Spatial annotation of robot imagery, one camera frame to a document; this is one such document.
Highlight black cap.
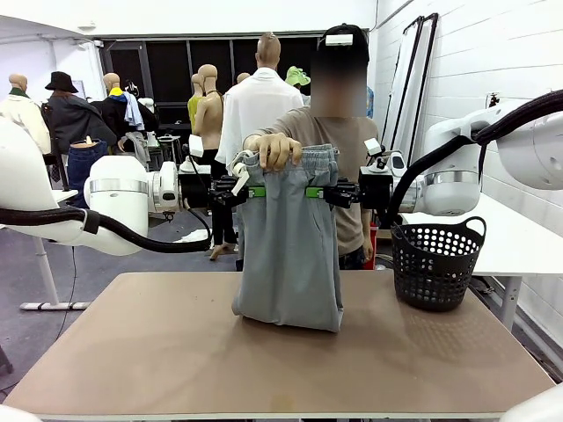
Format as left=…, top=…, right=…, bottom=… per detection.
left=317, top=24, right=369, bottom=59

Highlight lime green hat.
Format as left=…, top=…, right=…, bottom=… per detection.
left=284, top=65, right=311, bottom=88

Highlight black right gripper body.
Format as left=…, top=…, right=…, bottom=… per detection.
left=357, top=165, right=394, bottom=209

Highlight white cloth on floor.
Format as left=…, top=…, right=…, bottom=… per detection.
left=173, top=228, right=212, bottom=244

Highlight half mannequin dark jeans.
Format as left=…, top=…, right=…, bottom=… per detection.
left=67, top=136, right=109, bottom=208

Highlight black bucket hat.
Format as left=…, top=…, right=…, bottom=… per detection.
left=45, top=71, right=79, bottom=94

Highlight white metal stool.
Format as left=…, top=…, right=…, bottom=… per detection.
left=151, top=134, right=185, bottom=171

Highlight tall mannequin white shirt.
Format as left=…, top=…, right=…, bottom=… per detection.
left=215, top=31, right=305, bottom=178

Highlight grey training pants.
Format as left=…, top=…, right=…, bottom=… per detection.
left=226, top=143, right=345, bottom=334

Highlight black right arm cable sleeve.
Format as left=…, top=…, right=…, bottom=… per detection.
left=383, top=89, right=563, bottom=229

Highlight figure in dark jacket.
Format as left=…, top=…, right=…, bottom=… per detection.
left=41, top=90, right=118, bottom=155

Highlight person's right hand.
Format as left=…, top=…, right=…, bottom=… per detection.
left=243, top=133, right=304, bottom=172

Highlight light blue draped shirt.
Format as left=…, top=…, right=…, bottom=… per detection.
left=123, top=91, right=145, bottom=132

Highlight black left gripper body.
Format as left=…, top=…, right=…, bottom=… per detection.
left=177, top=172, right=218, bottom=209

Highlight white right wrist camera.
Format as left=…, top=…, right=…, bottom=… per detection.
left=362, top=137, right=393, bottom=173

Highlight mannequin yellow top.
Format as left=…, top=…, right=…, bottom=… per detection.
left=187, top=73, right=206, bottom=133

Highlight person's right forearm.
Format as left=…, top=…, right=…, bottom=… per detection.
left=252, top=107, right=318, bottom=138

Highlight black arm cable sleeve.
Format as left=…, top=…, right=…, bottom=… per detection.
left=0, top=144, right=216, bottom=255
left=383, top=89, right=563, bottom=229

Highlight black perforated laundry basket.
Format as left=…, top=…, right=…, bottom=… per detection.
left=390, top=215, right=487, bottom=313

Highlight mannequin cream jacket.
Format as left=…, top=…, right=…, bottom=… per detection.
left=0, top=73, right=52, bottom=156

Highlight bare-torso mannequin black trousers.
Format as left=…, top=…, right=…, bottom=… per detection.
left=188, top=63, right=241, bottom=261

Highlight person in beige sweater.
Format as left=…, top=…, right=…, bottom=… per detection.
left=243, top=24, right=380, bottom=272

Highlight white canopy roof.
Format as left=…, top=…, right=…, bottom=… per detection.
left=0, top=15, right=105, bottom=47

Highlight large white table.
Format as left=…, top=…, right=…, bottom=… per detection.
left=398, top=192, right=563, bottom=331

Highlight black-framed white panel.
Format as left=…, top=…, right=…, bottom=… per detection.
left=392, top=12, right=440, bottom=177
left=380, top=16, right=426, bottom=153

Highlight mannequin black jacket yellow collar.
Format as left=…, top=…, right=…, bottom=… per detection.
left=91, top=72, right=160, bottom=172

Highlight black left arm cable sleeve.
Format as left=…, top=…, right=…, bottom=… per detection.
left=0, top=144, right=216, bottom=255

